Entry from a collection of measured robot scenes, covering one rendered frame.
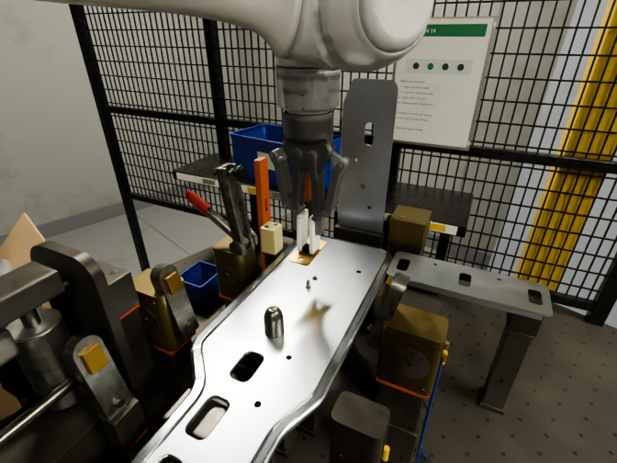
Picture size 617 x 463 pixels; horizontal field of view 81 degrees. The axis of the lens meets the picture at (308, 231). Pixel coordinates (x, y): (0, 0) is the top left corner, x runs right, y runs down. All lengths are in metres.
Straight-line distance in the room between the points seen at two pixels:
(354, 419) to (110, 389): 0.31
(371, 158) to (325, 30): 0.52
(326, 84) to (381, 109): 0.30
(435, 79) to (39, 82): 2.78
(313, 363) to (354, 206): 0.44
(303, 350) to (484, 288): 0.37
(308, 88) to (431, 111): 0.60
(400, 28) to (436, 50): 0.72
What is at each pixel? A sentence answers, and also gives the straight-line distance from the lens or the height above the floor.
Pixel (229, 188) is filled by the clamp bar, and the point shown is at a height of 1.18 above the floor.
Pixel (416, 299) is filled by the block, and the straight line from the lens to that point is 0.72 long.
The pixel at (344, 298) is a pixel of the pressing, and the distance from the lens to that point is 0.66.
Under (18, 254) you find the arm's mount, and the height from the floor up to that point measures 0.95.
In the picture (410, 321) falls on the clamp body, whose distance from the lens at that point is 0.57.
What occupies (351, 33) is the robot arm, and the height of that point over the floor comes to 1.42.
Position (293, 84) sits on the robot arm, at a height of 1.36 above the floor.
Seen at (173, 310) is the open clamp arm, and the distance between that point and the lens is 0.61.
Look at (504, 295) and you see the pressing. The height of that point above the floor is 1.00.
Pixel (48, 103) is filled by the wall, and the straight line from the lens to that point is 3.30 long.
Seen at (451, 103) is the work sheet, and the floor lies 1.26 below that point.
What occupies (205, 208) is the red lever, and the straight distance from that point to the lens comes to 0.72.
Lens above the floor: 1.42
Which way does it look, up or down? 29 degrees down
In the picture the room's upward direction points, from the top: straight up
